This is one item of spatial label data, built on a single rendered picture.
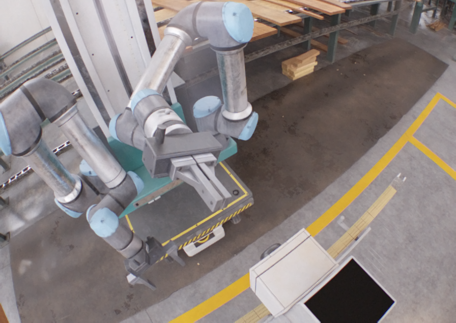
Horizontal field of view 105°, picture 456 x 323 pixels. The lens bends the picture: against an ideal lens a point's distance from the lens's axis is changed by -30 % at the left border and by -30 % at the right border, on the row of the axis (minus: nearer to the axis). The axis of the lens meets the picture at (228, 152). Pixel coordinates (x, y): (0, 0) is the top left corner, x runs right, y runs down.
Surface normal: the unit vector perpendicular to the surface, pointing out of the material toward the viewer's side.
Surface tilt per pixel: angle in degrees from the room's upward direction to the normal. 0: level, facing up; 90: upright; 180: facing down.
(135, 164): 90
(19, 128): 94
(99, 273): 0
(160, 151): 27
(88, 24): 90
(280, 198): 0
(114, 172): 69
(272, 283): 0
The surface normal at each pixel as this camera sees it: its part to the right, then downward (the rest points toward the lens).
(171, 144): 0.30, -0.80
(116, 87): 0.55, 0.60
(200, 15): -0.43, 0.25
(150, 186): -0.09, -0.66
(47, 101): 0.83, 0.29
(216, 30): -0.45, 0.72
